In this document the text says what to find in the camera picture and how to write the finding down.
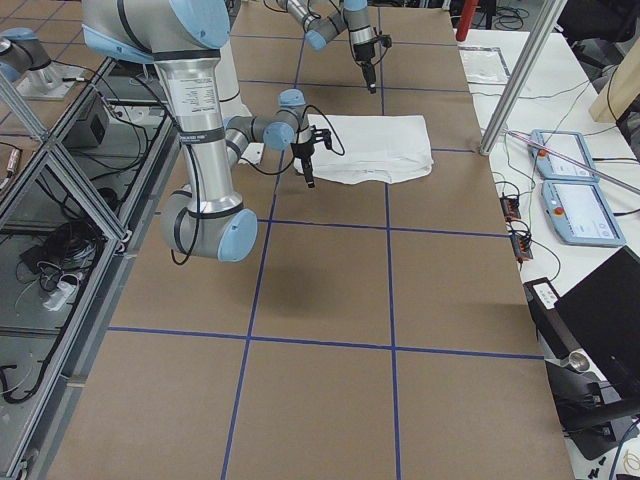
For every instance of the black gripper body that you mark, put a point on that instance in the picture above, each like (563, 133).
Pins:
(362, 51)
(301, 150)

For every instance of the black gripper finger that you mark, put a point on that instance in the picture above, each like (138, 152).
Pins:
(307, 175)
(374, 81)
(368, 77)
(311, 177)

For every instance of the white long-sleeve printed shirt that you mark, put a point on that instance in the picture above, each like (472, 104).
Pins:
(389, 149)

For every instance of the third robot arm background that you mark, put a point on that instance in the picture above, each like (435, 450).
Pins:
(22, 54)

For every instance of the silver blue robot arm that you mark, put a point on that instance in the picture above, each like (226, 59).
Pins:
(183, 40)
(348, 16)

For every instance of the clear plastic garment bag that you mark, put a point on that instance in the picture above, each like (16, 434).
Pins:
(484, 65)

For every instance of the red fire extinguisher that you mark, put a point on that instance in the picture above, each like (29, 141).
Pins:
(466, 19)

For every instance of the orange black circuit module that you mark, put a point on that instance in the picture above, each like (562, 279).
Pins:
(510, 207)

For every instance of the upper blue teach pendant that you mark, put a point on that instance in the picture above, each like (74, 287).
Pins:
(566, 153)

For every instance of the blue teach pendant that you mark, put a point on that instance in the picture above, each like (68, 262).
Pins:
(580, 214)
(566, 153)

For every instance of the grey electrical box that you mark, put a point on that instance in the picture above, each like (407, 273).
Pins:
(90, 127)

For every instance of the lower blue teach pendant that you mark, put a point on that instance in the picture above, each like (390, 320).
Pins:
(580, 214)

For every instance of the wooden beam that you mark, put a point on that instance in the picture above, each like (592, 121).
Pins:
(623, 86)

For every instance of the white power strip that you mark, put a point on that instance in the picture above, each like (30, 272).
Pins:
(59, 297)

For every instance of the black laptop computer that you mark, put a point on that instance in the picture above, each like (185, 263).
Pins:
(602, 313)

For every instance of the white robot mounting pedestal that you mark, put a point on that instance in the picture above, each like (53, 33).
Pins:
(231, 103)

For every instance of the aluminium frame post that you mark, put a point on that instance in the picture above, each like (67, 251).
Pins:
(534, 44)

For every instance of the aluminium profile frame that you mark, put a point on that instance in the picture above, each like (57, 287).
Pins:
(71, 212)

